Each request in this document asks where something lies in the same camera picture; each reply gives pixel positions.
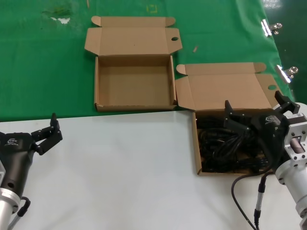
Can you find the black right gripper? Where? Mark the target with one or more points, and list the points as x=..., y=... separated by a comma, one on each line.
x=269, y=134

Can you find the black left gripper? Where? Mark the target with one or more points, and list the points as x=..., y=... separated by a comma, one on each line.
x=16, y=158

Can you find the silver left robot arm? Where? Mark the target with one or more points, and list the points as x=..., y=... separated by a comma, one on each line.
x=6, y=208

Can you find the open brown cardboard box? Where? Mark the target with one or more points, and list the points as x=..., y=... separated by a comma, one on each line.
x=134, y=81
x=227, y=88

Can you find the silver binder clip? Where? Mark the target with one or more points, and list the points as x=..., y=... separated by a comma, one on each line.
x=283, y=74
x=266, y=28

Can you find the green table cloth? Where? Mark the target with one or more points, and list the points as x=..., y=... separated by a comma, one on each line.
x=36, y=72

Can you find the small wooden stick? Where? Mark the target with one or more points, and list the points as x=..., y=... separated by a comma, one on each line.
x=195, y=49
x=88, y=3

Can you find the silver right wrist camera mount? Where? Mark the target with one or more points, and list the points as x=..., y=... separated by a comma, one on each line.
x=291, y=129

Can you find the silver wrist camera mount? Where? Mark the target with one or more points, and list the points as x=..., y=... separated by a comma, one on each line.
x=1, y=172
x=291, y=129

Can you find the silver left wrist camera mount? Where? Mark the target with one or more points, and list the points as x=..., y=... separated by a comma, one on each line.
x=1, y=172

